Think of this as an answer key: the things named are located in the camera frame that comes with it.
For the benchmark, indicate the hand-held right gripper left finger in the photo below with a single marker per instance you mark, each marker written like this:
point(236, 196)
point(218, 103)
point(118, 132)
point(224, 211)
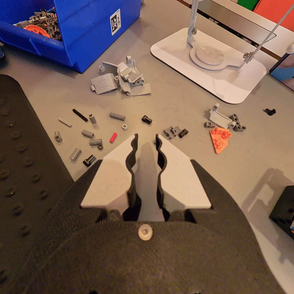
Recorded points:
point(106, 181)

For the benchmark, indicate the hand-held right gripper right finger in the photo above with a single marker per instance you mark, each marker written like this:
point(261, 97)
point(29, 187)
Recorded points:
point(183, 181)

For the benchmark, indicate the grey toy axle connector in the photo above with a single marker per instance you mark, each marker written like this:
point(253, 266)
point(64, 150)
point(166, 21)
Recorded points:
point(92, 119)

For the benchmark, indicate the grey toy connector with hole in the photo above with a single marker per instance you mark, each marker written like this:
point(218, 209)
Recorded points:
point(58, 137)

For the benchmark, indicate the grey axle connector tube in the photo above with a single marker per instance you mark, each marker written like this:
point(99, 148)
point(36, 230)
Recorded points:
point(117, 116)

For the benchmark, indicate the black toy axle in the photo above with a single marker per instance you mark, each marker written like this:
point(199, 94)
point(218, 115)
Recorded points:
point(80, 115)

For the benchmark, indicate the light grey toy axle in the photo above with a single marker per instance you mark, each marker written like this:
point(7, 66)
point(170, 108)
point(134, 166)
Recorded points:
point(65, 122)

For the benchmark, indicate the blue plastic bin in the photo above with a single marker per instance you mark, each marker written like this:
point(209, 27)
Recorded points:
point(87, 34)

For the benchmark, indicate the pile of toy building parts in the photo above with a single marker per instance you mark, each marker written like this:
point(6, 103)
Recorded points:
point(43, 23)

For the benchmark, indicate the black toy pin connector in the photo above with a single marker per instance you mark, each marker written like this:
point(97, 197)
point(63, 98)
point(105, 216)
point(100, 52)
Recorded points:
point(183, 133)
point(146, 119)
point(89, 160)

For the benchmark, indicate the red short toy pin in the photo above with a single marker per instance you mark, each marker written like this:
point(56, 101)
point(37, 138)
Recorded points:
point(113, 137)

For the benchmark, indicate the grey toy hinge assembly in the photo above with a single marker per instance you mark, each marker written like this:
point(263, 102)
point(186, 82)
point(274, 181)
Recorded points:
point(171, 132)

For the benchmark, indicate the orange toy wedge piece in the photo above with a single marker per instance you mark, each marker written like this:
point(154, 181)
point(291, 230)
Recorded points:
point(219, 141)

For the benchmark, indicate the small dark grey toy connector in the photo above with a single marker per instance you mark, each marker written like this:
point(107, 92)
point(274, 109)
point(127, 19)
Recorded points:
point(208, 124)

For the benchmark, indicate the grey arched panel with pins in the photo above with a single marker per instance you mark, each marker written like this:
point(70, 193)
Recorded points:
point(219, 118)

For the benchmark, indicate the dark grey angled toy beam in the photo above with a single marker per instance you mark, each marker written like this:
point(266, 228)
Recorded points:
point(240, 128)

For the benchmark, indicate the black perforated board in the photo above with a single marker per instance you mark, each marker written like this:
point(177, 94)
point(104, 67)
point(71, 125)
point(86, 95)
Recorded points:
point(23, 172)

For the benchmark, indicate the grey curved toy panel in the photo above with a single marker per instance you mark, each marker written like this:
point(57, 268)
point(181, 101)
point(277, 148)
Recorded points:
point(103, 84)

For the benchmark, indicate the black block with holes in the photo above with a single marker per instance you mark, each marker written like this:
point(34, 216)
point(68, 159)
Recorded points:
point(283, 206)

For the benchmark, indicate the small black toy clip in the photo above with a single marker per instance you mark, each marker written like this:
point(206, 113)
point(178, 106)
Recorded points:
point(270, 112)

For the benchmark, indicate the white metal stand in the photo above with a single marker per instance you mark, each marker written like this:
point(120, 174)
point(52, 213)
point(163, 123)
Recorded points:
point(174, 55)

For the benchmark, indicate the blue picture box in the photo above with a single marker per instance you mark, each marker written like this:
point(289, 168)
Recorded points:
point(283, 73)

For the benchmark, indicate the white round cap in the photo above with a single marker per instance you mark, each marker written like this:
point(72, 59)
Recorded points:
point(291, 48)

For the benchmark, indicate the beige shelf board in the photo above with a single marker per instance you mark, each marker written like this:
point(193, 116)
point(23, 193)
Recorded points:
point(238, 18)

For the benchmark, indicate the green panel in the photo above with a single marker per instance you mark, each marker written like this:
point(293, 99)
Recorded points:
point(247, 4)

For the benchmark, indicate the orange panel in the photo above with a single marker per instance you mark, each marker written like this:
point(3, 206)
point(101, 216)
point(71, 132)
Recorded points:
point(278, 10)

